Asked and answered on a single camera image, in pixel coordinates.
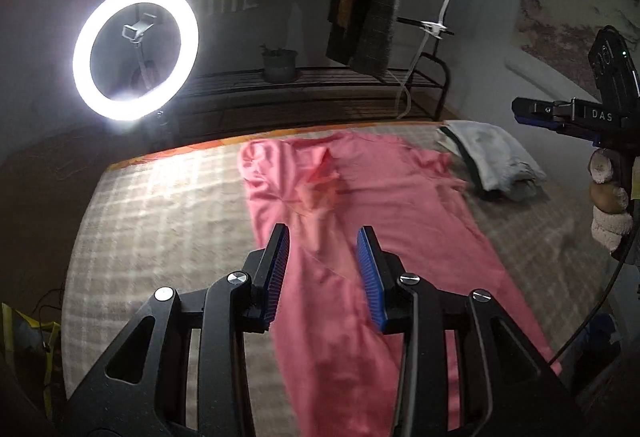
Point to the phone holder clamp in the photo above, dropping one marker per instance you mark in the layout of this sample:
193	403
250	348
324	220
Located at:
136	29

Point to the potted plant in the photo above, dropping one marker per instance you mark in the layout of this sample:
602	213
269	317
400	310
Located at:
279	64

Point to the person's right hand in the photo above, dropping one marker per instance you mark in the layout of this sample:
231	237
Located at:
607	212

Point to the yellow bag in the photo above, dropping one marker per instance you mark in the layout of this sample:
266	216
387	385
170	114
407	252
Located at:
30	347

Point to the black metal rack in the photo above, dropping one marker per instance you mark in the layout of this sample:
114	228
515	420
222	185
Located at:
310	82

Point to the beige checked blanket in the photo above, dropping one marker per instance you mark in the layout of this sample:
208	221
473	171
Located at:
160	227

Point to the folded white clothes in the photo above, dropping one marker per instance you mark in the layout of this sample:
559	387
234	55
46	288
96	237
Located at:
492	152

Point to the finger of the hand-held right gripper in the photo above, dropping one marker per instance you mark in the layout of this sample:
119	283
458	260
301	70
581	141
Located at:
532	112

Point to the white clip lamp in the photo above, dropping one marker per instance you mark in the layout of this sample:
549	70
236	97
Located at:
440	12

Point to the marble print wall hanging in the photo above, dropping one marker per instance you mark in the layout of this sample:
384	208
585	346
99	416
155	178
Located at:
570	12

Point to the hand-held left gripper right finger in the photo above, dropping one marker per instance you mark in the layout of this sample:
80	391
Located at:
371	282

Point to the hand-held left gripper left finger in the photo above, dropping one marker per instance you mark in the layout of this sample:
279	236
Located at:
274	282

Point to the pink shirt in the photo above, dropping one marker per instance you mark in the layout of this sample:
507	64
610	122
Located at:
350	217

